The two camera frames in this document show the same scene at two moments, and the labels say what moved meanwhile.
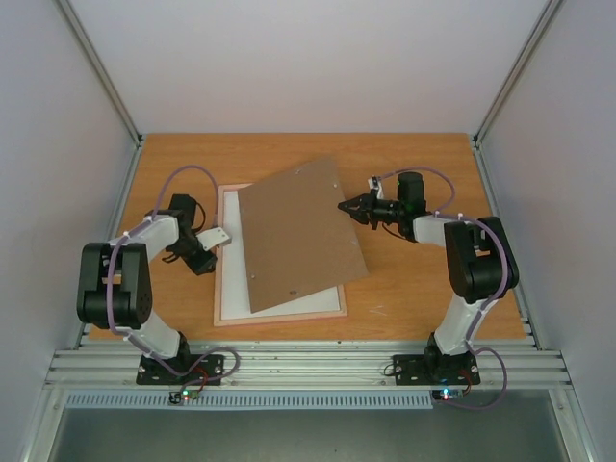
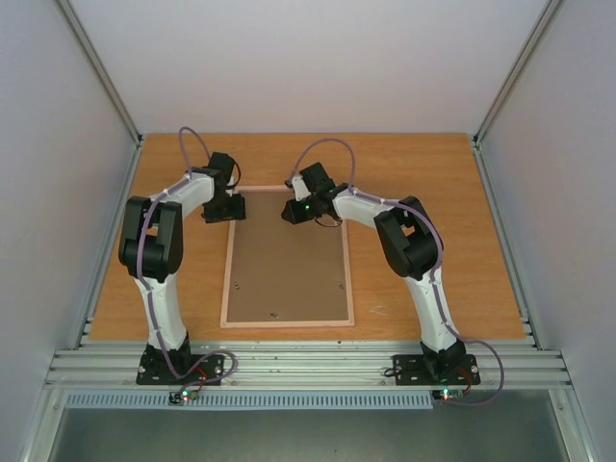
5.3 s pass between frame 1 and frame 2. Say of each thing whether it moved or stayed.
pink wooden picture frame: moved
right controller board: stayed
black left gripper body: moved
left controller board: stayed
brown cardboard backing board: moved
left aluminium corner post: stayed
